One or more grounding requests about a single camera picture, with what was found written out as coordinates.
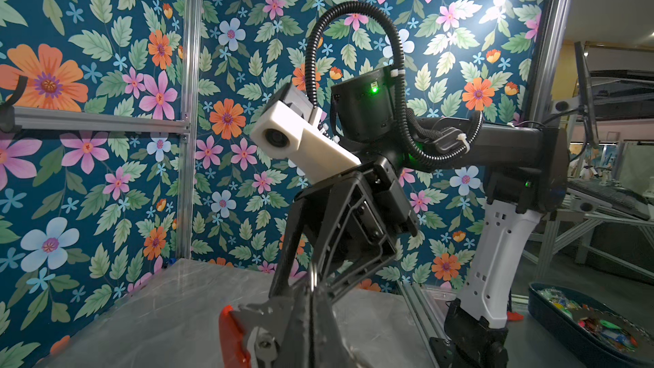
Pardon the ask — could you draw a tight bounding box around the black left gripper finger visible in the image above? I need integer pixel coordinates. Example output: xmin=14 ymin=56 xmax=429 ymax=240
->
xmin=275 ymin=283 xmax=357 ymax=368

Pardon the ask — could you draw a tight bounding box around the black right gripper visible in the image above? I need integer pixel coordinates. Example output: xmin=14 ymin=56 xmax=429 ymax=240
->
xmin=269 ymin=157 xmax=419 ymax=302

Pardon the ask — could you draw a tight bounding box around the red keyring opener tool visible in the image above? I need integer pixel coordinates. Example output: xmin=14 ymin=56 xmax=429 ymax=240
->
xmin=218 ymin=301 xmax=297 ymax=368

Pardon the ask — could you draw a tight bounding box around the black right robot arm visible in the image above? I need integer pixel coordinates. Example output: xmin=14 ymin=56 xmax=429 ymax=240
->
xmin=260 ymin=67 xmax=566 ymax=367

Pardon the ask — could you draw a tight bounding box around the dark bin of items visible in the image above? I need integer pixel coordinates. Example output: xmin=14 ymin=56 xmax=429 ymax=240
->
xmin=528 ymin=283 xmax=653 ymax=367

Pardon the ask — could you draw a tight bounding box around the aluminium back top beam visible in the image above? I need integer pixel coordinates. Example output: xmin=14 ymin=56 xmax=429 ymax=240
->
xmin=15 ymin=107 xmax=189 ymax=135

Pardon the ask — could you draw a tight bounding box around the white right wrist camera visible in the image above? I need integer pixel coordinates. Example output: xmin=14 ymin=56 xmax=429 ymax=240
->
xmin=250 ymin=83 xmax=361 ymax=184

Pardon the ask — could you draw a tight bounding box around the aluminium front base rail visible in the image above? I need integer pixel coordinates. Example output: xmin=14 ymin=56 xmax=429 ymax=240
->
xmin=395 ymin=280 xmax=530 ymax=368

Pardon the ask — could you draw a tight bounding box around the black corrugated cable conduit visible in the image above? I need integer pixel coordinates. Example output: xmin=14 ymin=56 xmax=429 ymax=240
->
xmin=304 ymin=1 xmax=485 ymax=170

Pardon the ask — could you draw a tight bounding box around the aluminium front right post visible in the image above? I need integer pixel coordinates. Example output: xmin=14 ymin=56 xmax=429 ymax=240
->
xmin=521 ymin=0 xmax=572 ymax=122

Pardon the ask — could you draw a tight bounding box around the aluminium post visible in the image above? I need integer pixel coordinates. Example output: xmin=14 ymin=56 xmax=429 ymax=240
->
xmin=176 ymin=0 xmax=203 ymax=259
xmin=521 ymin=0 xmax=572 ymax=122

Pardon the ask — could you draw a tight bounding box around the aluminium back right post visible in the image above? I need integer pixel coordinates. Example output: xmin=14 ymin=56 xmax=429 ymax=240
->
xmin=176 ymin=0 xmax=203 ymax=259

